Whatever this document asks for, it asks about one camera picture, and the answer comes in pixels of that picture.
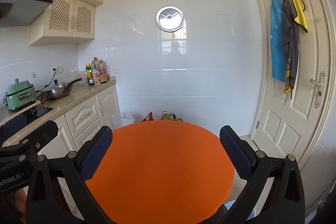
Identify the light blue trash bin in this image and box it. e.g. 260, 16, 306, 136
224, 198, 257, 221

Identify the left hand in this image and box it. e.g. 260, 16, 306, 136
6, 189, 27, 223

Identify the black induction cooktop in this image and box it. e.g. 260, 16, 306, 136
1, 105, 53, 127

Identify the green electric cooker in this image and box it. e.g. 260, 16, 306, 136
3, 78, 37, 112

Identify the cream lower cabinet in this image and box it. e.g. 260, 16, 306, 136
0, 76, 121, 222

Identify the steel wok pan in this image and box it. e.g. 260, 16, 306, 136
42, 78, 82, 100

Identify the white panel door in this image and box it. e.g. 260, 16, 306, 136
251, 0, 335, 167

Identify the red label sauce bottle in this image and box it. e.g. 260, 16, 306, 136
91, 57, 100, 85

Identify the dark brown sauce bottle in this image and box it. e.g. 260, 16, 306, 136
98, 60, 108, 84

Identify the orange round table cover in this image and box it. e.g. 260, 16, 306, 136
86, 121, 235, 223

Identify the range hood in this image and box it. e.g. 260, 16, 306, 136
0, 0, 53, 28

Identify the cream upper lattice cabinet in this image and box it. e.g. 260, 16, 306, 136
30, 0, 96, 46

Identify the red packet on floor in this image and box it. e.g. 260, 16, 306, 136
142, 112, 154, 122

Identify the oil bottle on floor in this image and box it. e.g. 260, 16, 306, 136
161, 111, 171, 121

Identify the grey cloth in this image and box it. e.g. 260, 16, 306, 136
282, 0, 299, 99

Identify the blue apron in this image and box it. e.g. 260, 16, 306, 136
269, 0, 286, 82

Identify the yellow cloth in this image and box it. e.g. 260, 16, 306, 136
292, 0, 308, 33

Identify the wall power socket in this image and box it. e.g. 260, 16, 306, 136
51, 65, 64, 75

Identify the door handle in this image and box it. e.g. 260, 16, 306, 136
310, 71, 326, 109

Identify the round wall vent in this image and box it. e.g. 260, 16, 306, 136
155, 6, 185, 32

